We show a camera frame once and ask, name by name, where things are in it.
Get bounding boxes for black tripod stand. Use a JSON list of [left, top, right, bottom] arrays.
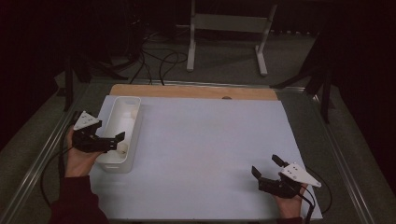
[[270, 27, 335, 125]]

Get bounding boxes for person's right hand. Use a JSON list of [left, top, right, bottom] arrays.
[[274, 185, 308, 219]]

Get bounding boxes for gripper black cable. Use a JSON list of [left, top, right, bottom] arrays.
[[295, 166, 333, 224], [39, 111, 80, 208]]

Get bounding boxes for grey metal stand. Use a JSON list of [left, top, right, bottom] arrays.
[[186, 0, 278, 77]]

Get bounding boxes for white plastic bin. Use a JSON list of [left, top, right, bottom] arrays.
[[95, 96, 143, 174]]

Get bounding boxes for black floor cables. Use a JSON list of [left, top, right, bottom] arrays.
[[129, 46, 189, 87]]

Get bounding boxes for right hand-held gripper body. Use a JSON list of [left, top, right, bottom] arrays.
[[258, 161, 322, 199]]

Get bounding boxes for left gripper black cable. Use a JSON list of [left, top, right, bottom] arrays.
[[39, 111, 80, 208]]

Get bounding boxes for pale table cover sheet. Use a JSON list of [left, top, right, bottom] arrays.
[[88, 95, 324, 222]]

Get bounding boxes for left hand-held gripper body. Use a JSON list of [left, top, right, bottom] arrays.
[[72, 110, 117, 153]]

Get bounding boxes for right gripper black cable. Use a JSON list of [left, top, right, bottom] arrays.
[[295, 166, 333, 224]]

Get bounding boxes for person's left hand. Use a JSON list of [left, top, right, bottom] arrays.
[[64, 125, 103, 178]]

